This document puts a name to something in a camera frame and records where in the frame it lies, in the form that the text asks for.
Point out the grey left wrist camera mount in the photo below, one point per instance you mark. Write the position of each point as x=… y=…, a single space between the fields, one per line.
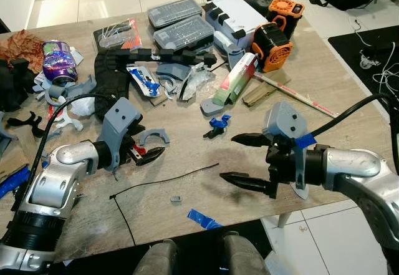
x=118 y=116

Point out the robot left leg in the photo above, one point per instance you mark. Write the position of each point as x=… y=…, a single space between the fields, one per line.
x=156 y=259

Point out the small blue black clip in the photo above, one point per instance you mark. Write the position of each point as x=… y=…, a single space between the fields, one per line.
x=219 y=124

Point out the small grey plastic piece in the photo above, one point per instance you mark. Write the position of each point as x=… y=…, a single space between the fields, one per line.
x=175 y=198

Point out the grey printed arch part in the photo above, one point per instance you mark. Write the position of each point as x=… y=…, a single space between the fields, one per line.
x=154 y=133

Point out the black floor mat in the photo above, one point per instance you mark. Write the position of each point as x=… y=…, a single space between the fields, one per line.
x=349 y=47

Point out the blue white sachet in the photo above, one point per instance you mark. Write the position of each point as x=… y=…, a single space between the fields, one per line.
x=143 y=80

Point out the black bulky gripper part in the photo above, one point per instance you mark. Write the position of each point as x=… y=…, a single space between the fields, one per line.
x=15 y=85

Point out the large orange black fan unit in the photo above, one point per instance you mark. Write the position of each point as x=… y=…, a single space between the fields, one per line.
x=272 y=47

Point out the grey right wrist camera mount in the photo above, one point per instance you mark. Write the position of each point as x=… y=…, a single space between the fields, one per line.
x=285 y=120

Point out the large grey screw box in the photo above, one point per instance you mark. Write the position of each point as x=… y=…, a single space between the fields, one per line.
x=184 y=33

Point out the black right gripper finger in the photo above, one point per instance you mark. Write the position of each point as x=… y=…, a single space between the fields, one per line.
x=252 y=140
x=246 y=181

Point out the green red carton box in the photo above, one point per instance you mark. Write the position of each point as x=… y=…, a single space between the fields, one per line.
x=237 y=77

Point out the grey printed base part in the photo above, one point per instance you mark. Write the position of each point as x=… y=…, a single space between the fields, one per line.
x=212 y=105

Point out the white plastic case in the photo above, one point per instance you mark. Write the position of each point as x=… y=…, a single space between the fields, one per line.
x=240 y=16

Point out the clear plastic bag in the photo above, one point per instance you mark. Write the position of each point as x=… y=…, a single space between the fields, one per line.
x=196 y=78

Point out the small red plastic piece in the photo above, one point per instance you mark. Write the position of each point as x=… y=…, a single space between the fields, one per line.
x=141 y=151

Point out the white table leg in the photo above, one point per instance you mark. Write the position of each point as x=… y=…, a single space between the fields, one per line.
x=285 y=219

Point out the brown crumpled wrapper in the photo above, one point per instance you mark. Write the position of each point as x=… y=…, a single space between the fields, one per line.
x=22 y=47

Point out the brown cardboard piece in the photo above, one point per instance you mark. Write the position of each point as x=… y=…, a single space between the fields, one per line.
x=257 y=93

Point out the long black fabric glove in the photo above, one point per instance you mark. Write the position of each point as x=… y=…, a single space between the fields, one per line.
x=112 y=75

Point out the black printed hook part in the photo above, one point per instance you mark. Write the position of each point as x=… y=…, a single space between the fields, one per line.
x=25 y=123

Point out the red clear parts packet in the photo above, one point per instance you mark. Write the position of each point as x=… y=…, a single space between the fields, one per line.
x=118 y=35

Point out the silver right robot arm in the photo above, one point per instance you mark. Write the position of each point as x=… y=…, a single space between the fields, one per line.
x=361 y=172

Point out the small grey screw box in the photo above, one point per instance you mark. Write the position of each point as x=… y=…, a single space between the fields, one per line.
x=174 y=12

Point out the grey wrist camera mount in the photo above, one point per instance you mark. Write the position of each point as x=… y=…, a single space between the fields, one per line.
x=285 y=120
x=118 y=116

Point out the blue tape strip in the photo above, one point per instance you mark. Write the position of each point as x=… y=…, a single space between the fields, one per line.
x=202 y=219

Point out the small orange black fan unit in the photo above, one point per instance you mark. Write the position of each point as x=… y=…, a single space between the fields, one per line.
x=287 y=10

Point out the long thin wooden stick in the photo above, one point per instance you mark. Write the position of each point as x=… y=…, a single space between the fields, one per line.
x=299 y=97

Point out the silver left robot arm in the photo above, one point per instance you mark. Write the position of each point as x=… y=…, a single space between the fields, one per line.
x=53 y=175

